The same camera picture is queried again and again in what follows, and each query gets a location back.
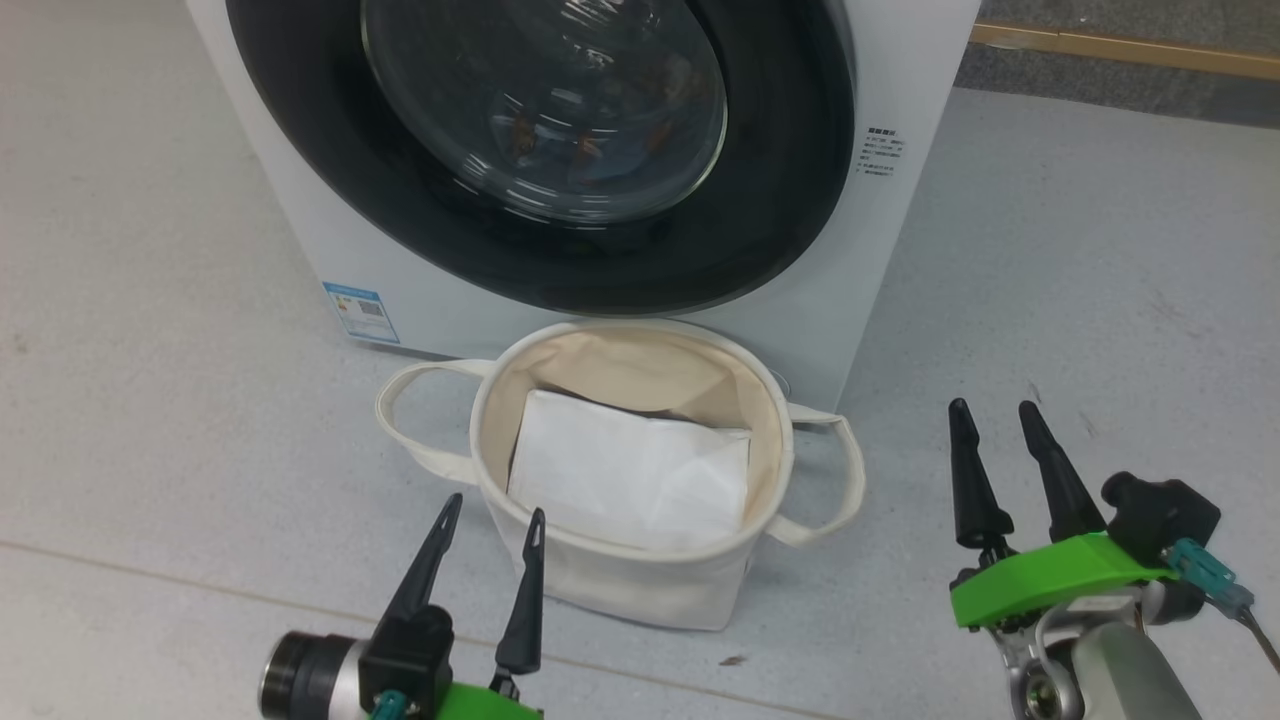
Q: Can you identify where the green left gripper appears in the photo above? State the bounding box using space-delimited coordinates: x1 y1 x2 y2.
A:
383 492 547 720

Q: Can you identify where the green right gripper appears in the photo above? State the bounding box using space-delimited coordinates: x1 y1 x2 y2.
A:
948 398 1181 631

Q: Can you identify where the black round washer door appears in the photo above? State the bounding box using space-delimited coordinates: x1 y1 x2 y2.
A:
225 0 859 316

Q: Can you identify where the cream canvas laundry basket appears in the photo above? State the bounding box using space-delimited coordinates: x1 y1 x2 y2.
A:
375 318 867 633

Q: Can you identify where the white front-load washing machine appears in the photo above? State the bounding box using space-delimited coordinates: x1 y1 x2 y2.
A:
185 0 983 416

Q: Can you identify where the white folded liner cloth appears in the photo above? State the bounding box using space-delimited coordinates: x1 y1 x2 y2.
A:
507 388 753 553

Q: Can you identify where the blue energy label sticker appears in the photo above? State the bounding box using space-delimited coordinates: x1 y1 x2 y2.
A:
322 282 401 346

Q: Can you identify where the printed text label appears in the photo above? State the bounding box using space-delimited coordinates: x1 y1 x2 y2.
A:
858 126 907 179

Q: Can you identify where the wooden baseboard strip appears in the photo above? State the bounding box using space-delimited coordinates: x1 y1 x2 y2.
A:
968 22 1280 83

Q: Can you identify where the teal right cable plug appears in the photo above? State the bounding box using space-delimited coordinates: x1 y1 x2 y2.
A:
1165 538 1280 673

